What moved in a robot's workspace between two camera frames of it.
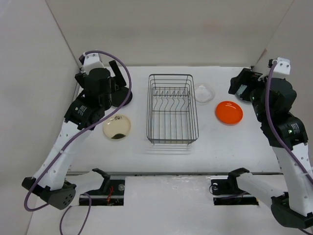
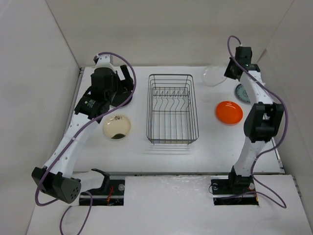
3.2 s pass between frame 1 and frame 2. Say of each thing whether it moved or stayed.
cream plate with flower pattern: stayed
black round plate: stayed
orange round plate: stayed
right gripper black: moved
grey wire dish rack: stayed
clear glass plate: moved
